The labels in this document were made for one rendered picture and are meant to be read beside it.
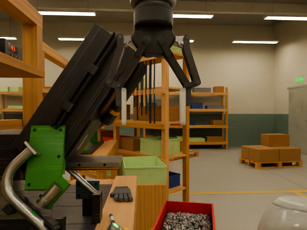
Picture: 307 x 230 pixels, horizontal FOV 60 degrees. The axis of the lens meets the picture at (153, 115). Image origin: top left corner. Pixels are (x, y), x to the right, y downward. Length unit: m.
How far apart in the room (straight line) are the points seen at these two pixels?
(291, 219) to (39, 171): 0.73
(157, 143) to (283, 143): 4.53
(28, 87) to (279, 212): 1.56
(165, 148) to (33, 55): 2.16
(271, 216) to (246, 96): 10.22
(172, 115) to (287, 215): 3.27
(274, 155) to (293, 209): 6.43
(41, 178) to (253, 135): 10.17
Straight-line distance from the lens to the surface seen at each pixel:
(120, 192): 1.36
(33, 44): 1.83
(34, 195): 0.97
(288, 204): 0.54
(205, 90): 9.63
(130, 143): 4.07
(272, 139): 7.35
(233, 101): 10.52
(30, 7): 1.79
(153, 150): 3.66
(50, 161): 0.95
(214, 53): 10.51
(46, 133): 0.96
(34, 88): 1.78
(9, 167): 0.95
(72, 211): 1.24
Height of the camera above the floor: 1.32
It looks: 1 degrees down
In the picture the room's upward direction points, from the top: straight up
